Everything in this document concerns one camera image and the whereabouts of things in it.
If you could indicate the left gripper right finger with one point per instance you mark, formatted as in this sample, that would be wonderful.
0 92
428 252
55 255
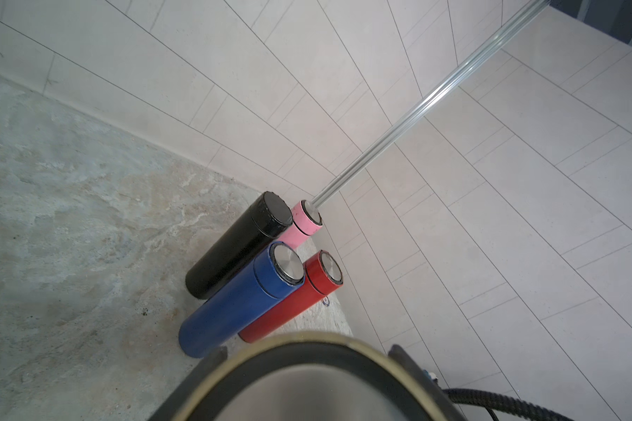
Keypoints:
428 396

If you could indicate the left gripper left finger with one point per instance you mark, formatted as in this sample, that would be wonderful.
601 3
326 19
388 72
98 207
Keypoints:
177 399

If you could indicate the gold thermos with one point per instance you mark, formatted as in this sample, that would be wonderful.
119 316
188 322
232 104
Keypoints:
305 379

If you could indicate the blue thermos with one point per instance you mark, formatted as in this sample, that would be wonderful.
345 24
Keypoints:
270 278

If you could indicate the red thermos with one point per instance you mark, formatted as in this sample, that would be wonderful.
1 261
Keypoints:
323 276

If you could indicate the black thermos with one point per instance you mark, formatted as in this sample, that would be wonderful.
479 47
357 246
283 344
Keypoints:
264 221

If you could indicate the pink thermos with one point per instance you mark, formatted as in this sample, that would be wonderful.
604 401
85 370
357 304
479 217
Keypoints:
306 221

